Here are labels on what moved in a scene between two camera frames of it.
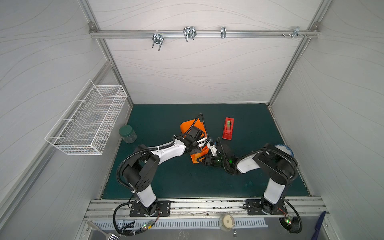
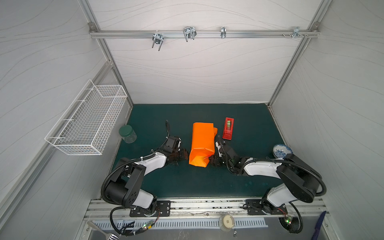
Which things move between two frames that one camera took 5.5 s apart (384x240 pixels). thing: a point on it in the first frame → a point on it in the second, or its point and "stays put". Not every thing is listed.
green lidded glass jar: (127, 134) stays put
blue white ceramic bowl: (285, 149) stays put
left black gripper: (196, 150) → (184, 155)
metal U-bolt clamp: (157, 38) stays put
